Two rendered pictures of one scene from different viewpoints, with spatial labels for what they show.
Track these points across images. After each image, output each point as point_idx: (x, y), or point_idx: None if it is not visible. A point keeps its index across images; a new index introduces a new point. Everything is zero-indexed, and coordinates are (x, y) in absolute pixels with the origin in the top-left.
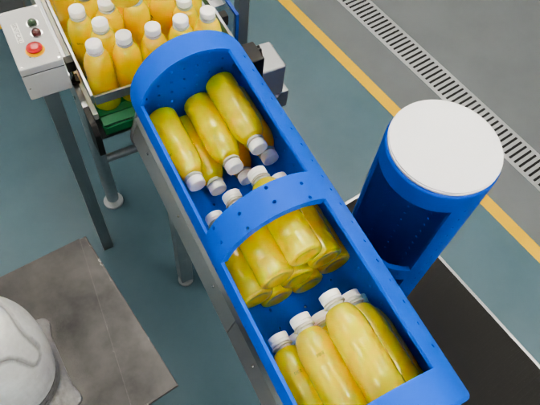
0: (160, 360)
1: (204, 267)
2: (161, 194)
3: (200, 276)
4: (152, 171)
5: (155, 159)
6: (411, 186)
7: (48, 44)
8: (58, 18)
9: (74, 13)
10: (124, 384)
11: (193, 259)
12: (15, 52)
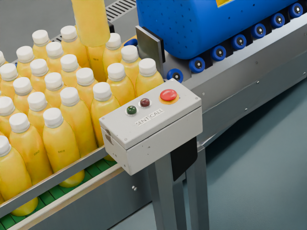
0: None
1: (293, 41)
2: (235, 87)
3: (295, 52)
4: (216, 94)
5: (214, 75)
6: None
7: (157, 91)
8: (72, 160)
9: (108, 86)
10: None
11: (284, 56)
12: (177, 109)
